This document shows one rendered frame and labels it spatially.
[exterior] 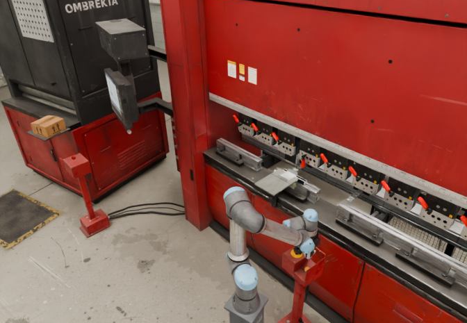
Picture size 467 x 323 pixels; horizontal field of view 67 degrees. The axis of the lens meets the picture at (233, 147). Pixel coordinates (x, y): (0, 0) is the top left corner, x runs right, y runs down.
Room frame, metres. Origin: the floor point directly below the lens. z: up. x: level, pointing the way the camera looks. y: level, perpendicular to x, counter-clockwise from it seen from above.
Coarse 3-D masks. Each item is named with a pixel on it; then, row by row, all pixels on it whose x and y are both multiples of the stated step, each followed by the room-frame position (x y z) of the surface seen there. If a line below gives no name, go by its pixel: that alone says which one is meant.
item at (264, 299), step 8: (232, 296) 1.27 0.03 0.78; (264, 296) 1.27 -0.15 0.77; (232, 304) 1.22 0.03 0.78; (264, 304) 1.22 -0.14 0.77; (232, 312) 1.18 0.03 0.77; (256, 312) 1.17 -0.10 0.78; (232, 320) 1.19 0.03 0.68; (240, 320) 1.16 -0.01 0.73; (248, 320) 1.12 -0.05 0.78; (256, 320) 1.16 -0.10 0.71
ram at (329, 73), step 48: (240, 0) 2.44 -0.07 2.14; (240, 48) 2.44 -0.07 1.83; (288, 48) 2.13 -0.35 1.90; (336, 48) 1.89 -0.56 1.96; (384, 48) 1.70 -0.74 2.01; (432, 48) 1.54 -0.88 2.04; (240, 96) 2.45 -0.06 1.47; (288, 96) 2.12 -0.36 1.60; (336, 96) 1.86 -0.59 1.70; (384, 96) 1.66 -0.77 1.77; (432, 96) 1.50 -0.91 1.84; (384, 144) 1.62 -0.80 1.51; (432, 144) 1.46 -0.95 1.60; (432, 192) 1.41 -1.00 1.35
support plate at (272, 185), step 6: (270, 174) 2.11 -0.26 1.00; (276, 174) 2.11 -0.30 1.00; (264, 180) 2.04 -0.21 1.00; (270, 180) 2.04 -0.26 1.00; (276, 180) 2.04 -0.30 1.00; (282, 180) 2.04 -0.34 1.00; (294, 180) 2.03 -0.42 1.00; (258, 186) 1.98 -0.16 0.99; (264, 186) 1.97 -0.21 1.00; (270, 186) 1.97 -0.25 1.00; (276, 186) 1.97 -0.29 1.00; (282, 186) 1.96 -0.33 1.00; (270, 192) 1.90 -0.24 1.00; (276, 192) 1.90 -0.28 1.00
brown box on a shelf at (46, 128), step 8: (40, 120) 2.92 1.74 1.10; (48, 120) 2.91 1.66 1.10; (56, 120) 2.91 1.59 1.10; (32, 128) 2.87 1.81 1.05; (40, 128) 2.81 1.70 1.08; (48, 128) 2.80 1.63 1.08; (56, 128) 2.87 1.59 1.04; (64, 128) 2.94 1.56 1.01; (40, 136) 2.81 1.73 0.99; (48, 136) 2.78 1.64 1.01
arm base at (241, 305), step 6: (234, 294) 1.24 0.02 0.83; (258, 294) 1.26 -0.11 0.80; (234, 300) 1.23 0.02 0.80; (240, 300) 1.18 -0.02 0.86; (246, 300) 1.18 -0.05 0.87; (252, 300) 1.18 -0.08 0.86; (258, 300) 1.21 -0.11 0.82; (234, 306) 1.19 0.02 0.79; (240, 306) 1.17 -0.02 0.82; (246, 306) 1.17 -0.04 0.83; (252, 306) 1.17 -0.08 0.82; (258, 306) 1.19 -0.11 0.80; (240, 312) 1.16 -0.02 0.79; (246, 312) 1.16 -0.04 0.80; (252, 312) 1.16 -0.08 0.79
